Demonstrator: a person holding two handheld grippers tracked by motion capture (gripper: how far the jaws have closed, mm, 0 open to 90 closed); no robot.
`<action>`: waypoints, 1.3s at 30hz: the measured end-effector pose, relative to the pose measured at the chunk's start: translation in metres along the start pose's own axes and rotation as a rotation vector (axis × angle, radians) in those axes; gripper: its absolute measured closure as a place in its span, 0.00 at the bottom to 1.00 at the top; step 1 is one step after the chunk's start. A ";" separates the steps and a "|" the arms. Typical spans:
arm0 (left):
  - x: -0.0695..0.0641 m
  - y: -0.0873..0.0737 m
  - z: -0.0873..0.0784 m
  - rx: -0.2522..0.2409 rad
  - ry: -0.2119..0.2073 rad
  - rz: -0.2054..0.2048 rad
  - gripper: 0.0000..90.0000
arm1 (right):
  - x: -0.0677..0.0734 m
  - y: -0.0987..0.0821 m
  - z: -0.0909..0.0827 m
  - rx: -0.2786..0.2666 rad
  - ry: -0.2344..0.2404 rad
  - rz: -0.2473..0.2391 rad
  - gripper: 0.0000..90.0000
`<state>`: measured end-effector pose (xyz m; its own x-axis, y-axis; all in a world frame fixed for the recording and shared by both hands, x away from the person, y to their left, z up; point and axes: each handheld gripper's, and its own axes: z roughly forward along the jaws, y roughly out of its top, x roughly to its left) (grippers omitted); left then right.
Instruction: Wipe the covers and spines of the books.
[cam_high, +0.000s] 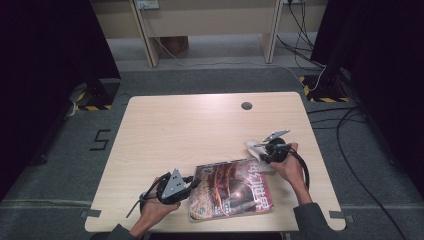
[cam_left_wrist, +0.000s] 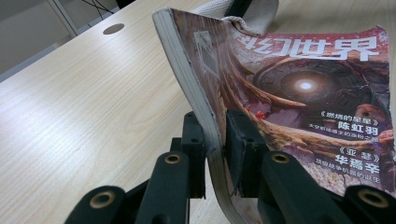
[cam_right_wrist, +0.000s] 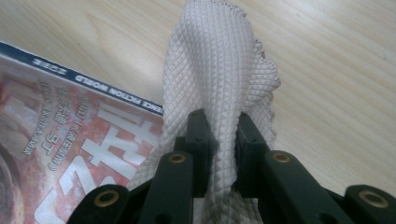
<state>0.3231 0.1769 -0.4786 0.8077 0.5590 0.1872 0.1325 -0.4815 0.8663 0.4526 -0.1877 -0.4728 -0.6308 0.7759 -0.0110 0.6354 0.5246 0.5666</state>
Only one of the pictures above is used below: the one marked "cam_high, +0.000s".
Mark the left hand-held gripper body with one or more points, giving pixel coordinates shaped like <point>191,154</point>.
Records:
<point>173,186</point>

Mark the person's left hand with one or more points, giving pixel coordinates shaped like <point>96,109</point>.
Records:
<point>153,210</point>

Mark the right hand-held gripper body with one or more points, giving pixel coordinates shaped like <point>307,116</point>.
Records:
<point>278,151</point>

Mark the black curtain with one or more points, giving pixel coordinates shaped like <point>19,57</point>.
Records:
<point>40,83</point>
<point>393,83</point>

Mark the beige wooden desk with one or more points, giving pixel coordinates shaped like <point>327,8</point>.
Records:
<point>213,20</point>

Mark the grey tape piece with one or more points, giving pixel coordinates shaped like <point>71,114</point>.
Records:
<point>340,215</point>
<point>90,213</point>

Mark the white power socket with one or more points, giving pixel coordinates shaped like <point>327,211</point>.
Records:
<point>147,4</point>

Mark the black stand base hazard tape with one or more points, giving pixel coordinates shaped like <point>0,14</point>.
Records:
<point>100,93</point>
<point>328,86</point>

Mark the white textured cloth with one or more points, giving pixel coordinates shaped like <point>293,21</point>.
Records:
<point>252,150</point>

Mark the glossy red purple magazine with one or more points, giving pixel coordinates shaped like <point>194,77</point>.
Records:
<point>230,193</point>

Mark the person's right hand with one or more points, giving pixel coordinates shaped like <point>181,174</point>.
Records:
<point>290,173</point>

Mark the brown cardboard box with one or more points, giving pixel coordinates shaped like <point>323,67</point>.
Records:
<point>175,45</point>

